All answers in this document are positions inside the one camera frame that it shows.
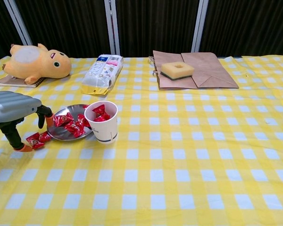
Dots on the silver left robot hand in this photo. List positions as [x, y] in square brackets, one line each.
[11, 108]

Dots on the brown spiral notebook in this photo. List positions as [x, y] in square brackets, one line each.
[14, 82]

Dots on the yellow plush animal toy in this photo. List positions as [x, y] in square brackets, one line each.
[37, 63]

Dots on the round metal plate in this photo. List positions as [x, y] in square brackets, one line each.
[61, 135]

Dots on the black pleated curtain panel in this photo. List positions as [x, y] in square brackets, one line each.
[0, 28]
[66, 26]
[250, 26]
[155, 26]

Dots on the white paper cup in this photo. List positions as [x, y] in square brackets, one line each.
[103, 131]

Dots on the white plastic food package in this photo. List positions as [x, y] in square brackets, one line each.
[101, 73]

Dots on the yellow sponge with hole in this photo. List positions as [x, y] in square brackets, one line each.
[172, 69]

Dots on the yellow white checkered tablecloth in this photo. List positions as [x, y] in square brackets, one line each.
[179, 153]

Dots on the brown paper bag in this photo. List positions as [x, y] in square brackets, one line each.
[214, 70]

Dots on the grey metal frame post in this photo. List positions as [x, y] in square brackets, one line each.
[19, 23]
[111, 23]
[200, 23]

